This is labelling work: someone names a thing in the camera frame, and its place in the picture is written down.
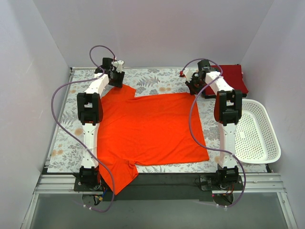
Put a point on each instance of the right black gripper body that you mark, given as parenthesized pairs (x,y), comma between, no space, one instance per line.
(193,84)

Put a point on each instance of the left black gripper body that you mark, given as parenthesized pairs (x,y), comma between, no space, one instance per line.
(116,79)

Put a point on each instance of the orange t-shirt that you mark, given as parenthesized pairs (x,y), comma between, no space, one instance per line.
(147,130)

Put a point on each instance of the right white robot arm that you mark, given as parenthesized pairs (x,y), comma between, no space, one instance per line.
(227,113)

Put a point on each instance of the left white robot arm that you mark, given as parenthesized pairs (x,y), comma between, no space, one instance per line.
(90,114)

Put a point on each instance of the folded dark red t-shirt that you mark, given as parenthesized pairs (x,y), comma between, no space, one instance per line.
(233,75)

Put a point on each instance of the white perforated plastic basket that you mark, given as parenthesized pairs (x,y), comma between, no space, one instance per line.
(256,141)

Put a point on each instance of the floral patterned table mat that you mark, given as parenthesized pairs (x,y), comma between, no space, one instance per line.
(66,153)

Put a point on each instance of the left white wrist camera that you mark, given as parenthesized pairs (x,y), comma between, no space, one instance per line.
(117,65)

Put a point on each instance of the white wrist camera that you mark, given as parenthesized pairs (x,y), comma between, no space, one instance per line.
(187,74)
(117,65)

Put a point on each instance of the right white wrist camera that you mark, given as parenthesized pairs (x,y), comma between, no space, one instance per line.
(187,74)

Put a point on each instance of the aluminium frame rail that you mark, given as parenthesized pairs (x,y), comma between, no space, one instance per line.
(161,201)

